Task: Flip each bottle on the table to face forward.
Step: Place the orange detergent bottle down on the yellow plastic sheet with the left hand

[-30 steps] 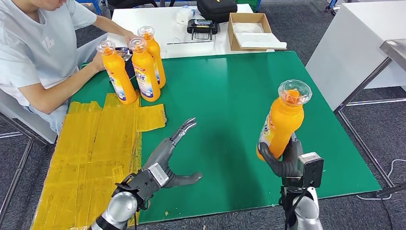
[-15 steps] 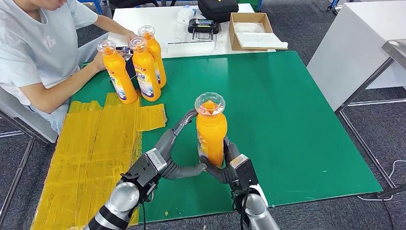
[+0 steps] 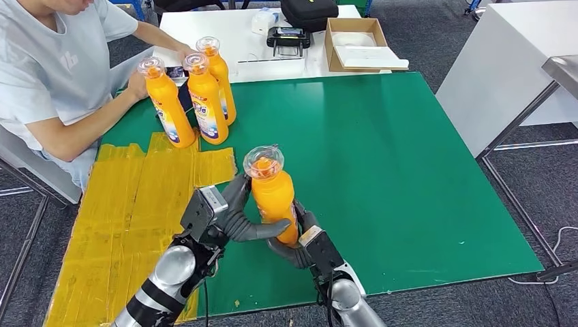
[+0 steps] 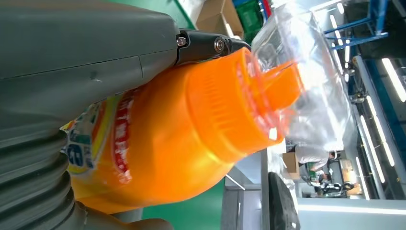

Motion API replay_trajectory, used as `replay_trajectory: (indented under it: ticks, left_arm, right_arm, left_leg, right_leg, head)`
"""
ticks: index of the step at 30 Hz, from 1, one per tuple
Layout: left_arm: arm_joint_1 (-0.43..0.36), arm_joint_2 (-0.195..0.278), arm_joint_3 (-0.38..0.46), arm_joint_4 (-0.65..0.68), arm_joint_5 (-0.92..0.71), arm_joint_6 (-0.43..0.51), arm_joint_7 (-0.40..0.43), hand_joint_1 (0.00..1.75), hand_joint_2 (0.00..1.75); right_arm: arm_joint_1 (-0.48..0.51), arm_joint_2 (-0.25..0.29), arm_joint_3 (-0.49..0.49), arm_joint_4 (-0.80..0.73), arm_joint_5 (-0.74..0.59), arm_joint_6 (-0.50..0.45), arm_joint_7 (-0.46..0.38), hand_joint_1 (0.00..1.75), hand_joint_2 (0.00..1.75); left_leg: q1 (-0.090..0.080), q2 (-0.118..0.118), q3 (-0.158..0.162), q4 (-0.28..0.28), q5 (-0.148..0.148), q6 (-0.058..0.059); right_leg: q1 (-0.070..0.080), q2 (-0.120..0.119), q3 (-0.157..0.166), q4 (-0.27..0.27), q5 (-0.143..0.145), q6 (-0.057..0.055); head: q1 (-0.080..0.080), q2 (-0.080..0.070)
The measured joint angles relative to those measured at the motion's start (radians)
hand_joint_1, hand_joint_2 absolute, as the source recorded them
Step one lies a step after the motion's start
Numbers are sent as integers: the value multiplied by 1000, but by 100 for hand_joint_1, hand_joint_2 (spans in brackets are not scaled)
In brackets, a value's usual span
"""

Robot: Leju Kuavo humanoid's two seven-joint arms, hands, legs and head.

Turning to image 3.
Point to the person's left hand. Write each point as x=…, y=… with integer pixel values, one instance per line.
x=185, y=50

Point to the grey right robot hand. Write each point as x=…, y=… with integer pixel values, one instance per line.
x=293, y=252

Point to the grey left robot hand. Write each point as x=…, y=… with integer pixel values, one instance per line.
x=237, y=216

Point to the person's right hand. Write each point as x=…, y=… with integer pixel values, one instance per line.
x=137, y=85

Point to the orange detergent bottle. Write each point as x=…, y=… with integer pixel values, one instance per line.
x=273, y=194
x=225, y=81
x=205, y=108
x=169, y=108

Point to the smartphone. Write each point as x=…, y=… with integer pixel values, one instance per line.
x=175, y=72

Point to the white table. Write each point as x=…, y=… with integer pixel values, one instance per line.
x=253, y=45

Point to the clear plastic pack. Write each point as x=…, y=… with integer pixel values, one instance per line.
x=264, y=21

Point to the flat white box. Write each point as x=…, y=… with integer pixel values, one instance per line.
x=271, y=69

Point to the person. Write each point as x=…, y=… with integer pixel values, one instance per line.
x=36, y=81

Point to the black handheld controller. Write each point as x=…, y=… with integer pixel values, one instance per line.
x=289, y=38

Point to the green table mat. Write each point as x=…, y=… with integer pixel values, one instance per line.
x=361, y=158

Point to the yellow tape patch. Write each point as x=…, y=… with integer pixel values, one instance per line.
x=113, y=216

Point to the black carrying case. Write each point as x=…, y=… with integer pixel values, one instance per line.
x=310, y=14

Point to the grey bench with metal legs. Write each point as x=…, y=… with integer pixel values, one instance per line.
x=25, y=164

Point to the cardboard box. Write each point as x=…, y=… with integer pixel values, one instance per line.
x=332, y=56

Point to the white plastic bag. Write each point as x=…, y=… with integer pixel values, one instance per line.
x=354, y=39

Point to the green crate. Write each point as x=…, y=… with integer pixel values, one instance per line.
x=356, y=4

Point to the white foam sheet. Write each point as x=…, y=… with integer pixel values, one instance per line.
x=371, y=57

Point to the white partition panel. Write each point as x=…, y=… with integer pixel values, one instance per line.
x=490, y=67

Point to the steel table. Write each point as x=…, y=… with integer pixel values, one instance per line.
x=563, y=71

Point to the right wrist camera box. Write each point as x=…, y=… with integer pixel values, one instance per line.
x=323, y=252

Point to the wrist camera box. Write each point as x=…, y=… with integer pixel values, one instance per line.
x=203, y=212
x=323, y=252

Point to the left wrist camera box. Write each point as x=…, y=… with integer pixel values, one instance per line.
x=203, y=212

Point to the black metal floor frame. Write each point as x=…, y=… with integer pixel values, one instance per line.
x=521, y=212

